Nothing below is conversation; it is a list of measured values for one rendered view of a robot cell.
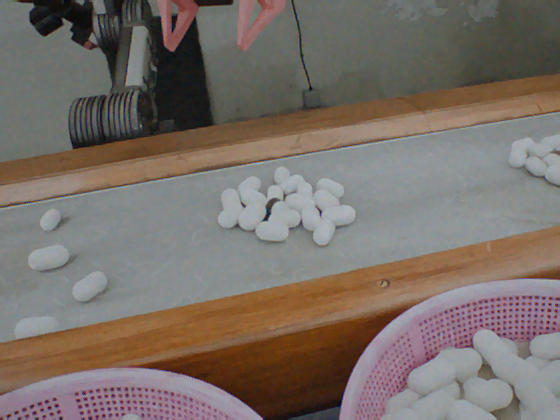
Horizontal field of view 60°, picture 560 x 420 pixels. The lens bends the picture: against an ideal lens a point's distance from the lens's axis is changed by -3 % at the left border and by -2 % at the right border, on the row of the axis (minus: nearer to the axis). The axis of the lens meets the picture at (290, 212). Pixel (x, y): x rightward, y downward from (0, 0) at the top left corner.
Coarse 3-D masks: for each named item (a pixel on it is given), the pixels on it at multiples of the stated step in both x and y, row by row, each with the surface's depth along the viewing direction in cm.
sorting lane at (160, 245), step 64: (512, 128) 70; (128, 192) 63; (192, 192) 61; (384, 192) 56; (448, 192) 55; (512, 192) 54; (0, 256) 52; (128, 256) 49; (192, 256) 48; (256, 256) 47; (320, 256) 46; (384, 256) 45; (0, 320) 42; (64, 320) 41
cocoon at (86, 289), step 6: (90, 276) 43; (96, 276) 44; (102, 276) 44; (78, 282) 43; (84, 282) 43; (90, 282) 43; (96, 282) 43; (102, 282) 44; (78, 288) 42; (84, 288) 42; (90, 288) 43; (96, 288) 43; (102, 288) 44; (78, 294) 42; (84, 294) 42; (90, 294) 43; (96, 294) 44; (84, 300) 43
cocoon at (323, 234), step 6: (318, 222) 49; (324, 222) 48; (330, 222) 48; (318, 228) 47; (324, 228) 47; (330, 228) 48; (318, 234) 47; (324, 234) 47; (330, 234) 47; (318, 240) 47; (324, 240) 47; (330, 240) 47
